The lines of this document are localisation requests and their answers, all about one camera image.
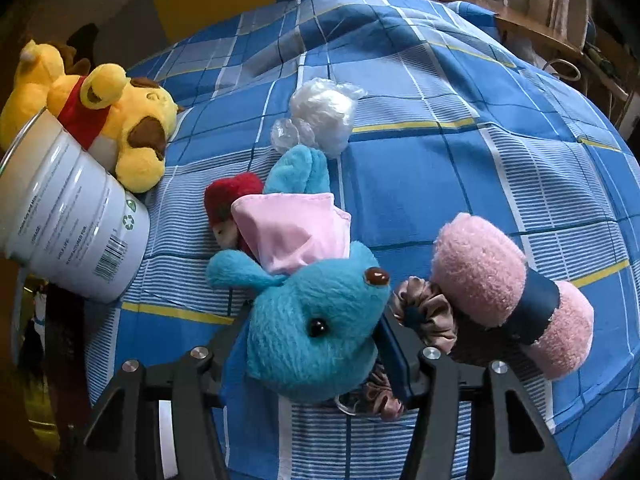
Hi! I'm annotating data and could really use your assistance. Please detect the white metal tin can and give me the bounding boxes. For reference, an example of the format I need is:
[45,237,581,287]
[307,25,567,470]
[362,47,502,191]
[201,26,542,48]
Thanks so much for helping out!
[0,109,151,305]

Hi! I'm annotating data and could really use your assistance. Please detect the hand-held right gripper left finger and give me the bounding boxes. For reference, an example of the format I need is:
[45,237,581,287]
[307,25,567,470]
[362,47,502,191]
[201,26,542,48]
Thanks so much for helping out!
[75,304,254,480]

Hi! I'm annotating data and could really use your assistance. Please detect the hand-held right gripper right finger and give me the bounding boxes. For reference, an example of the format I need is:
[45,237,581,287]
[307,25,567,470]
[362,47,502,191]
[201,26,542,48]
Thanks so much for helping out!
[377,310,572,480]

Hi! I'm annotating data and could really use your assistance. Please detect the white metal ring stool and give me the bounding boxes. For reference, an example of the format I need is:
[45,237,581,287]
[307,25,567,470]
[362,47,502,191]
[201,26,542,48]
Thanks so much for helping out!
[542,57,584,84]

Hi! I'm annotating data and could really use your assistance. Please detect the gold cardboard box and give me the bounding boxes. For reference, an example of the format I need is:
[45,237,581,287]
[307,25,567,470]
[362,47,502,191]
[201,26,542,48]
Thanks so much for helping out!
[12,272,88,461]

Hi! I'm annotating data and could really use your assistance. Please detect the yellow bear plush toy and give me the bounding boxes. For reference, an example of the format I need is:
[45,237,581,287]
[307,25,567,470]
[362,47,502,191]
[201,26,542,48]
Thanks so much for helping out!
[47,62,180,195]

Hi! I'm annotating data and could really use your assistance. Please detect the red-haired small doll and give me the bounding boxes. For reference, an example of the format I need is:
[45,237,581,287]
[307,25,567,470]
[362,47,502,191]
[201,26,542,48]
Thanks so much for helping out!
[203,172,266,254]

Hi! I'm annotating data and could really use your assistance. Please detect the brown satin scrunchie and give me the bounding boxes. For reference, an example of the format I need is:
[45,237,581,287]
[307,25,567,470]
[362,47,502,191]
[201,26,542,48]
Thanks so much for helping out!
[362,276,459,419]

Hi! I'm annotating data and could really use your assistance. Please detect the wooden desk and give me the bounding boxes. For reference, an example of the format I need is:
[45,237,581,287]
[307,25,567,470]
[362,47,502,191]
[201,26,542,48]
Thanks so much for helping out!
[415,0,586,59]

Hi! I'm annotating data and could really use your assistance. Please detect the pink plush roll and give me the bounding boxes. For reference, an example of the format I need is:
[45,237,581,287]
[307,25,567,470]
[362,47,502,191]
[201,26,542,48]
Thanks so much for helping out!
[431,212,595,381]

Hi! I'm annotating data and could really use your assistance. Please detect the pink cloth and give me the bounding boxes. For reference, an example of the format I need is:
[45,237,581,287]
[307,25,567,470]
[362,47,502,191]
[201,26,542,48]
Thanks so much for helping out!
[230,191,352,275]

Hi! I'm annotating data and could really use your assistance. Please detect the crumpled white plastic bag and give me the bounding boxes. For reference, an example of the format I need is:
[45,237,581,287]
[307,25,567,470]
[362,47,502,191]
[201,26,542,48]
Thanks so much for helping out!
[271,77,366,159]

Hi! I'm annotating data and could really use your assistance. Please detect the blue plaid blanket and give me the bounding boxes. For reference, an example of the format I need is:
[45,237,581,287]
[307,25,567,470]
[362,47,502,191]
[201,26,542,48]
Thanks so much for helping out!
[82,0,640,480]

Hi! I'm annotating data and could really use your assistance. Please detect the beige patterned curtain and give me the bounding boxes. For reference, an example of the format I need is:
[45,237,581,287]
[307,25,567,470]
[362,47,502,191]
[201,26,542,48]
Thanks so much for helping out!
[530,0,594,47]

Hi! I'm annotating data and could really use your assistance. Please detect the blue rabbit plush toy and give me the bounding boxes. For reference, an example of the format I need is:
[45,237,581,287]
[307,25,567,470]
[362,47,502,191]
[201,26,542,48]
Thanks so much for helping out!
[206,144,394,404]

